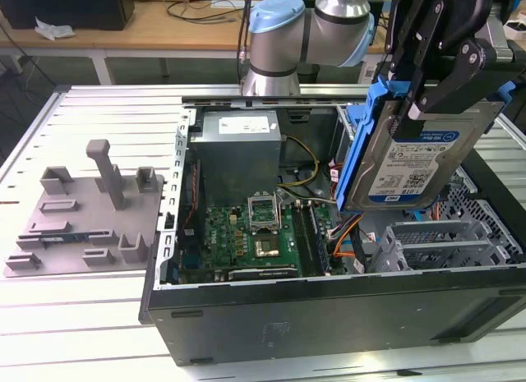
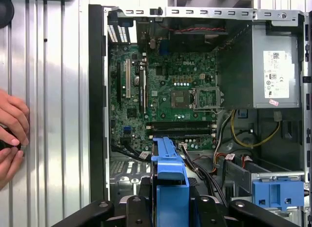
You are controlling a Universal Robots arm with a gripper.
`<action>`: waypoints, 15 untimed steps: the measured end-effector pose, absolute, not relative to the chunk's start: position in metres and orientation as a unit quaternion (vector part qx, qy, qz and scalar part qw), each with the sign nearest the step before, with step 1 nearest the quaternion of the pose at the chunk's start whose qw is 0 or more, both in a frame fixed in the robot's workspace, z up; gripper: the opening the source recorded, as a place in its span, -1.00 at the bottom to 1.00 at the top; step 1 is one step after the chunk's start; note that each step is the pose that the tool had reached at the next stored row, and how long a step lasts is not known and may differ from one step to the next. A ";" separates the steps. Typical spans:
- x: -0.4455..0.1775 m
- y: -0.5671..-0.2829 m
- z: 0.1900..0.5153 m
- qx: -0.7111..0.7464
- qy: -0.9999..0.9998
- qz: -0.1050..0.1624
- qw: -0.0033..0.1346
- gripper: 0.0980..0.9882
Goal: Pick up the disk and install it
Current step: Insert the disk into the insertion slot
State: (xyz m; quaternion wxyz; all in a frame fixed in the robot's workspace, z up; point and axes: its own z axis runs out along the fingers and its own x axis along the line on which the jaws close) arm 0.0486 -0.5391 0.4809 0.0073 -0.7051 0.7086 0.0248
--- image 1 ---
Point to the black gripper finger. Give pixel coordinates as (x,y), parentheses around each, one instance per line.
(464,82)
(429,41)

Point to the hard disk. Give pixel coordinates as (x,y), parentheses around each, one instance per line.
(411,172)

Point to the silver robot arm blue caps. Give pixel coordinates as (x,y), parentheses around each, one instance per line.
(279,41)

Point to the grey metal disk bay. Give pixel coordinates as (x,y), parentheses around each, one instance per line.
(431,250)

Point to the white open box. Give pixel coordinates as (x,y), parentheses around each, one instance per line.
(515,28)

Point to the white label card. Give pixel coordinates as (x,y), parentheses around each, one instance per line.
(368,72)

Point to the black waste bin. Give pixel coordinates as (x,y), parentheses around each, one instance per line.
(308,73)

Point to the RAM stick in slot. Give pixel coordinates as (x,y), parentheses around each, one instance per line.
(318,238)

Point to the thin metal locking lever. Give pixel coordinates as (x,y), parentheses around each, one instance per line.
(280,211)

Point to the black RAM slot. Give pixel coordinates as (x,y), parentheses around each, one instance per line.
(302,238)

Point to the grey power supply unit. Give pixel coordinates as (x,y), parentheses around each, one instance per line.
(234,160)

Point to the CPU socket gold contacts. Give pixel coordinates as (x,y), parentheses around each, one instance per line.
(266,248)

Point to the wooden desk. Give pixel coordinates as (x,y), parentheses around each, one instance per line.
(164,33)

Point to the black graphics card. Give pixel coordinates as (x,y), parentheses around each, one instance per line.
(263,273)

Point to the green motherboard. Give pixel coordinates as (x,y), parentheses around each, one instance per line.
(222,234)

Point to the black PC case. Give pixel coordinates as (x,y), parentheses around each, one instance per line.
(287,316)

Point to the large black box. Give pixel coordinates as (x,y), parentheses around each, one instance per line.
(65,8)

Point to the white crumpled plastic bag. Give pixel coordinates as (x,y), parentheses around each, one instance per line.
(53,28)

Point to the grey parts rack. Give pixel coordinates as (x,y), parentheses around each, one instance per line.
(94,234)

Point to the RAM stick on rack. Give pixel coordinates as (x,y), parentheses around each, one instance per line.
(61,238)

